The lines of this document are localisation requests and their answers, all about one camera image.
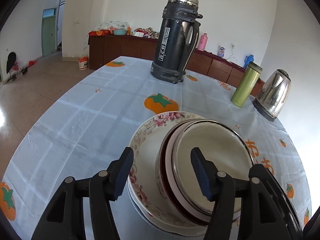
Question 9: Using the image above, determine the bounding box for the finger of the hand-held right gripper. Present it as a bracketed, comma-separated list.
[249, 164, 304, 240]

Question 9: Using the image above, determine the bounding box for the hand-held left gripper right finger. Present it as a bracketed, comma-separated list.
[190, 147, 295, 240]

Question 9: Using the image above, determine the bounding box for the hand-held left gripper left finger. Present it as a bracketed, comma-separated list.
[31, 146, 135, 240]

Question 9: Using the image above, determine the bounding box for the white plate with red flowers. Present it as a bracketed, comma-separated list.
[127, 180, 175, 235]

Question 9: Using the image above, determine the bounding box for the white enamel bowl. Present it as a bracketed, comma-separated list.
[171, 120, 255, 217]

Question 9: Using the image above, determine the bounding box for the red plastic bowl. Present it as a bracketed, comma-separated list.
[160, 120, 250, 223]

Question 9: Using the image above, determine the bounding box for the stainless steel bowl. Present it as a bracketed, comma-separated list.
[154, 122, 253, 228]

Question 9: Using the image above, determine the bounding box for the white plate with pink flowers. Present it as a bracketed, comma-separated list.
[127, 111, 213, 237]

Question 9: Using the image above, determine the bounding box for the light blue printed tablecloth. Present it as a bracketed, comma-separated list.
[0, 56, 313, 240]

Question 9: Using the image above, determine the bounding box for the stainless steel electric kettle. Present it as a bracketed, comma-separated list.
[252, 69, 292, 122]

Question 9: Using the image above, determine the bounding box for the green tumbler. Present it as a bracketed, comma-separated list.
[230, 63, 263, 108]

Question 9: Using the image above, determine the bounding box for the blue jug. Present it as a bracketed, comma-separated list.
[244, 54, 255, 69]

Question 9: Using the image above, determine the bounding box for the white plastic bucket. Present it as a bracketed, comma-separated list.
[78, 57, 90, 70]

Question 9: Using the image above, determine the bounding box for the brown wooden sideboard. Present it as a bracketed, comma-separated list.
[88, 34, 265, 98]

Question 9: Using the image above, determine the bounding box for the pink thermos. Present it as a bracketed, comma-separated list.
[196, 33, 208, 51]

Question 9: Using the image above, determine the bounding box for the black vacuum flask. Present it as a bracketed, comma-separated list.
[150, 0, 203, 83]

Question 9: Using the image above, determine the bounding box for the orange cardboard box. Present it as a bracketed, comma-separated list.
[89, 29, 110, 37]

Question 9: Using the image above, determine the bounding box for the colourful cloth pile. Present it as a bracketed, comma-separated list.
[132, 27, 160, 39]

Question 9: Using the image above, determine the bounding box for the clear plastic bag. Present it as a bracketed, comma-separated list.
[94, 20, 130, 32]

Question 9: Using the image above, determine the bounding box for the green door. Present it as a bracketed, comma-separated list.
[41, 9, 57, 57]

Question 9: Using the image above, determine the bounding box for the black round-backed chair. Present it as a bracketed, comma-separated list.
[5, 52, 21, 82]

